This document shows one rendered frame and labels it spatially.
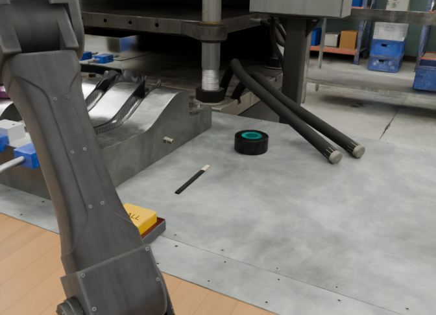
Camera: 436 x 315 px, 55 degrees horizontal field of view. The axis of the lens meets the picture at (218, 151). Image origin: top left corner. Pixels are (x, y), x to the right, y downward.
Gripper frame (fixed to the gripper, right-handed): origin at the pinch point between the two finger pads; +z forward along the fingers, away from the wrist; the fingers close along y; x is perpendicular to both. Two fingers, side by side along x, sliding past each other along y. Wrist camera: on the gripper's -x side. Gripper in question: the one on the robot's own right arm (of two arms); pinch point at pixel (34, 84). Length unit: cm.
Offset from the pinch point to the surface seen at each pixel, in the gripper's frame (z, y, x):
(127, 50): 50, 45, -66
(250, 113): 75, -1, -68
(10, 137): 9.3, 7.9, 5.8
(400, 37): 331, -20, -469
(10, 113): 18.7, 26.3, -5.4
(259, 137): 34, -26, -25
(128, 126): 19.9, -4.1, -9.9
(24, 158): 7.5, -0.8, 9.9
